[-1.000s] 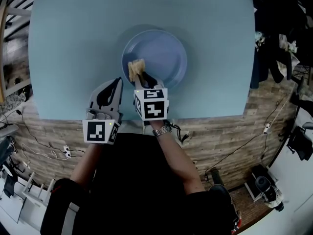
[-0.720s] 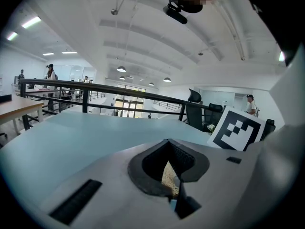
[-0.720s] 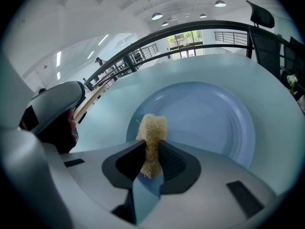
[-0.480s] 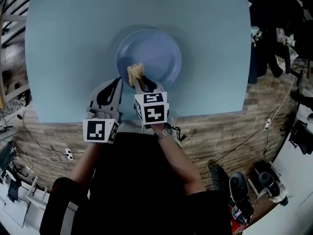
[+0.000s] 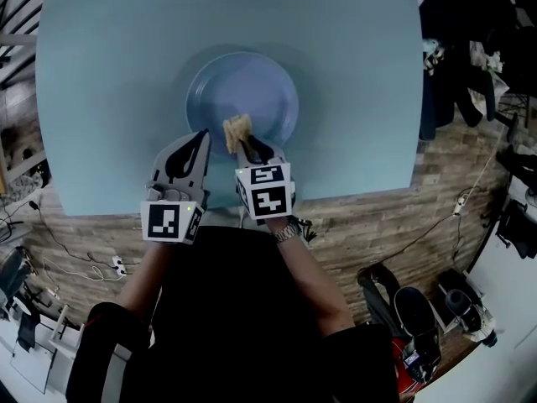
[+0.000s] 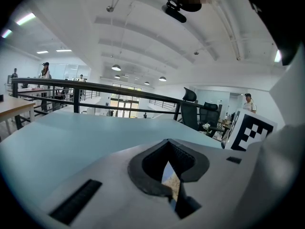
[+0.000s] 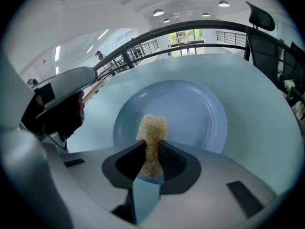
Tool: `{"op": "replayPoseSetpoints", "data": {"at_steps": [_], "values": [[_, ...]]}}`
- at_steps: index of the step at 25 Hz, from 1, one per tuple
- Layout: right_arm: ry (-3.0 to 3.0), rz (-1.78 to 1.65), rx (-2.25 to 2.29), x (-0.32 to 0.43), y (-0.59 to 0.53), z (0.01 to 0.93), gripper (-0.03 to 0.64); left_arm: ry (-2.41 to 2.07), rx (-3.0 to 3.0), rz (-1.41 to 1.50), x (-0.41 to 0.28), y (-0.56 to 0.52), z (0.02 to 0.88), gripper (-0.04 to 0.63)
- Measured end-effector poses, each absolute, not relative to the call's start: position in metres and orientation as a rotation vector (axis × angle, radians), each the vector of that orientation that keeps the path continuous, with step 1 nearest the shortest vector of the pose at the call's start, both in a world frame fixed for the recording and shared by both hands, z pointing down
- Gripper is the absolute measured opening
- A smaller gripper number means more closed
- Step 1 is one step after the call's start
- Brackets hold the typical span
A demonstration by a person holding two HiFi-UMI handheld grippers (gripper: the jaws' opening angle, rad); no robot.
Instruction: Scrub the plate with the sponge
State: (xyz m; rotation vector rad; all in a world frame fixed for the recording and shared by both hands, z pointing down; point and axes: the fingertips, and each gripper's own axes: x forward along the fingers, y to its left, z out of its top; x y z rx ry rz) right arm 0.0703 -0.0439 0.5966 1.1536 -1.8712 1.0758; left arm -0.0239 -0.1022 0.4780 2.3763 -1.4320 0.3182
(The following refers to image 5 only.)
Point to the yellow sponge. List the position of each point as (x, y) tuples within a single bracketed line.
[(237, 132)]

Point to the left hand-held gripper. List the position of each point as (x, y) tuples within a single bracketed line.
[(163, 221)]

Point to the white power strip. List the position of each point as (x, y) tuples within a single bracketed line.
[(460, 207), (119, 265)]

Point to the light blue table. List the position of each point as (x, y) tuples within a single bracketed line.
[(105, 78)]

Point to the person's left forearm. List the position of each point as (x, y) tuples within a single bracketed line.
[(142, 279)]

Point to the silver wristwatch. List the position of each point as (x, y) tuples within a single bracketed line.
[(287, 232)]

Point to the big blue plate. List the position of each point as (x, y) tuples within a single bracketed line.
[(251, 86)]

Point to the pile of clothes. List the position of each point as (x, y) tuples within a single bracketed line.
[(432, 111)]

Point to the speckled grey fabric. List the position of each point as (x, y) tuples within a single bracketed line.
[(29, 183)]

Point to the person's black clothing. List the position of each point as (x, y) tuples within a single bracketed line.
[(230, 309)]

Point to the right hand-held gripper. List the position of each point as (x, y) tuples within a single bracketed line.
[(268, 202)]

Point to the person's right forearm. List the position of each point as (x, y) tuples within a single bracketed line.
[(310, 279)]

